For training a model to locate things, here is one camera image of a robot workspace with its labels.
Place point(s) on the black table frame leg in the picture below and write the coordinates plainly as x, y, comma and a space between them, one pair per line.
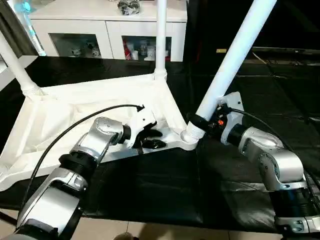
7, 217

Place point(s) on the dark grey curtain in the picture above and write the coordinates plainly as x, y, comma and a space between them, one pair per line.
15, 27

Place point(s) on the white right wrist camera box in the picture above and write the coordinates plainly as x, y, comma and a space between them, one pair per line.
230, 112

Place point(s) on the dark left robot foot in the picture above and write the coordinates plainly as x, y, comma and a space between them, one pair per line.
125, 237

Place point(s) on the crumpled silver object on cabinet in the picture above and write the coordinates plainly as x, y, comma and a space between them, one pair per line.
129, 6

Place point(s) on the white glass-door cabinet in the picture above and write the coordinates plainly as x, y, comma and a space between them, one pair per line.
95, 22

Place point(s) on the white plastic table top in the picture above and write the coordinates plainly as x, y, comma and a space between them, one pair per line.
65, 115

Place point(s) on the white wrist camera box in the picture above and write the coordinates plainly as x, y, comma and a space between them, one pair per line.
230, 112
142, 122

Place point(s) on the small yellow label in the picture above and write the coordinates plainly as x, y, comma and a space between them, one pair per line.
220, 50

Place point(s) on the black metal bar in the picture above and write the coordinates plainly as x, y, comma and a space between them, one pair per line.
285, 50

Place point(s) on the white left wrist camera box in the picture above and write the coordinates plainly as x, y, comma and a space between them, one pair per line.
142, 122

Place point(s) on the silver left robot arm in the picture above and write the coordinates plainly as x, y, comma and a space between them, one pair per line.
80, 165

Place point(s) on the black work mat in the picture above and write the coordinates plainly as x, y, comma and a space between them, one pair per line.
160, 190

